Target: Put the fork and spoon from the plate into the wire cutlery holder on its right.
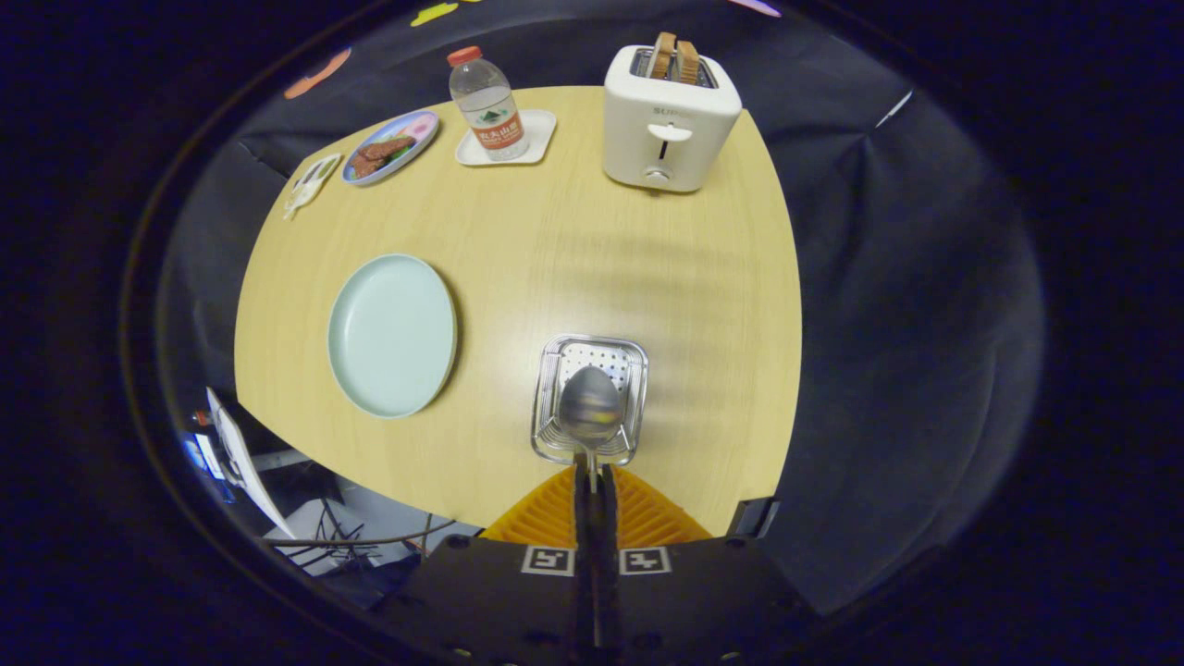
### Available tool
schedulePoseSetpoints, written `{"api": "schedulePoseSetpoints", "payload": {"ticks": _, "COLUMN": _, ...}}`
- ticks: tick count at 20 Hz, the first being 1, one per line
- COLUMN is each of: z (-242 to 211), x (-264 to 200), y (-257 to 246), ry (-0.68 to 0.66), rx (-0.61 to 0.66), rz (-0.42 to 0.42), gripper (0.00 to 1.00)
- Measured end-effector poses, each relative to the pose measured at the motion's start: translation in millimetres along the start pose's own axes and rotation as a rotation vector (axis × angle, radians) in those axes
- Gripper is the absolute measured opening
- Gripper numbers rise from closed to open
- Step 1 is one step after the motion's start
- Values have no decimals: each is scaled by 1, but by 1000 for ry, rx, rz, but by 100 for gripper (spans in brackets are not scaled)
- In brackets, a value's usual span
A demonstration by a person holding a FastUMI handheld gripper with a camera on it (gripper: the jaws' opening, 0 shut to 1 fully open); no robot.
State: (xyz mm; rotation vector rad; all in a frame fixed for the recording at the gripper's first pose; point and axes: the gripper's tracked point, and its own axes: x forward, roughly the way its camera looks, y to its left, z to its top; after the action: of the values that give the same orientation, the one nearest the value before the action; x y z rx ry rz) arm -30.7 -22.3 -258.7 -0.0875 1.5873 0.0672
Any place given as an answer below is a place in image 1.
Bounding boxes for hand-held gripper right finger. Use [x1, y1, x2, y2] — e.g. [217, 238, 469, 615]
[601, 462, 820, 666]

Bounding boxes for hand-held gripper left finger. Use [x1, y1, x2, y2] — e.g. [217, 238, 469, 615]
[370, 462, 595, 666]

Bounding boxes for metal wire basket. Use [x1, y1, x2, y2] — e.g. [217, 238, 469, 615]
[530, 334, 650, 467]

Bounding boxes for metal spoon wooden handle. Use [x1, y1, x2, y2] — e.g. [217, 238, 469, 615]
[558, 366, 626, 500]

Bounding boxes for white board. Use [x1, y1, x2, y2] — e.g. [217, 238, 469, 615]
[205, 387, 297, 540]

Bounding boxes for light green plate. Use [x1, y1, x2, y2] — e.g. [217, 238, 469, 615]
[327, 253, 459, 420]

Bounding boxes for blue lit screen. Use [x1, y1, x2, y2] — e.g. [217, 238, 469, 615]
[180, 430, 228, 482]

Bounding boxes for black backdrop cloth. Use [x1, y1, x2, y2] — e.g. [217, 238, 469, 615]
[153, 0, 1046, 616]

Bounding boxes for small white card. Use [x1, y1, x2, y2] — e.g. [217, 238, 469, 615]
[282, 153, 343, 221]

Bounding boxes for brown food pieces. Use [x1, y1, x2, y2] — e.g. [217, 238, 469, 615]
[350, 136, 417, 179]

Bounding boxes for white toaster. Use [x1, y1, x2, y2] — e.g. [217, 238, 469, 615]
[602, 44, 744, 194]

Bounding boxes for white square tray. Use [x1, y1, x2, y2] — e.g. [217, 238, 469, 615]
[455, 109, 558, 168]

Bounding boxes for blue patterned plate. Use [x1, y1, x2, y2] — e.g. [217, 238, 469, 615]
[341, 109, 441, 188]

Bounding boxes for clear water bottle red cap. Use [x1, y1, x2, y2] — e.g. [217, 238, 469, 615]
[447, 45, 530, 163]

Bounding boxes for black bracket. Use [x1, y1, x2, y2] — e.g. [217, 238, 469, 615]
[726, 497, 781, 540]

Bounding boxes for black cables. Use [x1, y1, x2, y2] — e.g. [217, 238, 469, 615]
[264, 499, 463, 570]

